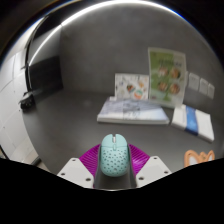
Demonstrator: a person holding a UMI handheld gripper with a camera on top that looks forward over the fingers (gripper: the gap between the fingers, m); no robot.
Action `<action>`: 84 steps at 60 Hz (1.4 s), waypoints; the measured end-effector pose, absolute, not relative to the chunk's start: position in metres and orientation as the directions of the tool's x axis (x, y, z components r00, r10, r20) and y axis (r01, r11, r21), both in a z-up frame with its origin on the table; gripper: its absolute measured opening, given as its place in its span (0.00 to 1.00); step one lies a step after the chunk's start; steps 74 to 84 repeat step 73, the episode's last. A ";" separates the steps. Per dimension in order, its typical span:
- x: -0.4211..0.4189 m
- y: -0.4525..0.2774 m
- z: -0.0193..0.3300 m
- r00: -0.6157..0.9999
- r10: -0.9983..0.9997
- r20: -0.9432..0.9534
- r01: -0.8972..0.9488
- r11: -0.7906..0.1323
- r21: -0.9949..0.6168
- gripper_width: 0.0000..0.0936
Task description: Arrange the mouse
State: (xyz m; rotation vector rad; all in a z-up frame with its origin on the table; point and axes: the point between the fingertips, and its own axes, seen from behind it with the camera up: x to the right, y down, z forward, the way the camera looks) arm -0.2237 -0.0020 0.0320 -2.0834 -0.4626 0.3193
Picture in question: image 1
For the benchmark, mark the white printed mouse pad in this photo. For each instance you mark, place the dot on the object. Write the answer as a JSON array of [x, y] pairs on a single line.
[[133, 111]]

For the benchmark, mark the small black device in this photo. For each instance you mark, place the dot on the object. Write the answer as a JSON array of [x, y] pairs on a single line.
[[27, 100]]

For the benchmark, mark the black monitor screen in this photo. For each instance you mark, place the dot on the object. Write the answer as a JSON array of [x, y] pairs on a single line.
[[45, 75]]

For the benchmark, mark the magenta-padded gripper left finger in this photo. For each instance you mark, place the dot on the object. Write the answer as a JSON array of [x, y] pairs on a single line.
[[81, 163]]

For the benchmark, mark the orange wooden cutout shape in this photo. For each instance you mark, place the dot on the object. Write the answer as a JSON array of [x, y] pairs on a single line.
[[198, 157]]

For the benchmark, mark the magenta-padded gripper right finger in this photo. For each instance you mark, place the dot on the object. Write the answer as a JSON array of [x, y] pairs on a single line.
[[146, 165]]

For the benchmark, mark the green food poster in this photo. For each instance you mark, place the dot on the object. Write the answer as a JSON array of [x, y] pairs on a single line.
[[166, 76]]

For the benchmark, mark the white wall socket plates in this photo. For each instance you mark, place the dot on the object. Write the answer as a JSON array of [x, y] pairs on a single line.
[[201, 85]]

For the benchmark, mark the mint green perforated computer mouse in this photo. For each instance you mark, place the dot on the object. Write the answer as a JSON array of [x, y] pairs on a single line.
[[114, 156]]

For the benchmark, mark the white illustrated picture card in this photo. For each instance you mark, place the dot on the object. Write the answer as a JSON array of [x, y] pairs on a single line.
[[131, 87]]

